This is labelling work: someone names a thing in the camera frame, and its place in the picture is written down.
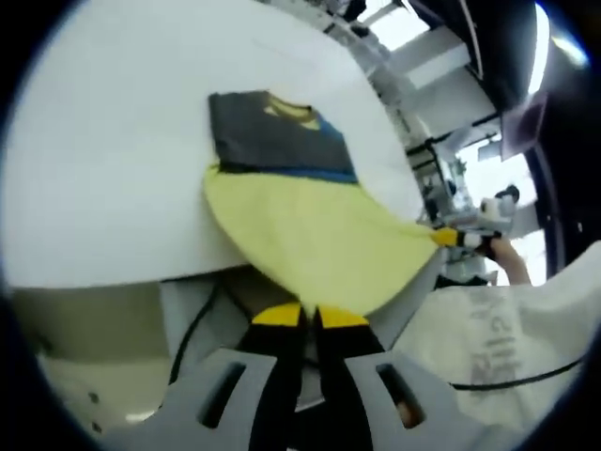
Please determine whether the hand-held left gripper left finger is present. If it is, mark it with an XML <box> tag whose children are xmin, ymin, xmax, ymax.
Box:
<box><xmin>99</xmin><ymin>303</ymin><xmax>310</xmax><ymax>451</ymax></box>

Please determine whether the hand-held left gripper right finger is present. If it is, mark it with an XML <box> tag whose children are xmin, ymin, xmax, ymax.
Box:
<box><xmin>311</xmin><ymin>304</ymin><xmax>526</xmax><ymax>451</ymax></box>

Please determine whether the yellow blue grey garment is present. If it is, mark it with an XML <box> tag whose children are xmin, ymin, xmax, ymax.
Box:
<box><xmin>201</xmin><ymin>90</ymin><xmax>459</xmax><ymax>317</ymax></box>

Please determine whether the person's right hand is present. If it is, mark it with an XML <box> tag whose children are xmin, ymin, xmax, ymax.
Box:
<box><xmin>487</xmin><ymin>236</ymin><xmax>516</xmax><ymax>262</ymax></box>

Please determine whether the hanging dark monitor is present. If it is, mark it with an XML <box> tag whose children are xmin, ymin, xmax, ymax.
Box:
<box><xmin>500</xmin><ymin>92</ymin><xmax>549</xmax><ymax>161</ymax></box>

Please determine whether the white printed sack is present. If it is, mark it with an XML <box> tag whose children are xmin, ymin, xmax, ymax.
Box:
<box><xmin>393</xmin><ymin>243</ymin><xmax>601</xmax><ymax>436</ymax></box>

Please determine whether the thin black device cable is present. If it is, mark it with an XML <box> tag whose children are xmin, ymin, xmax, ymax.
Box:
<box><xmin>448</xmin><ymin>360</ymin><xmax>586</xmax><ymax>392</ymax></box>

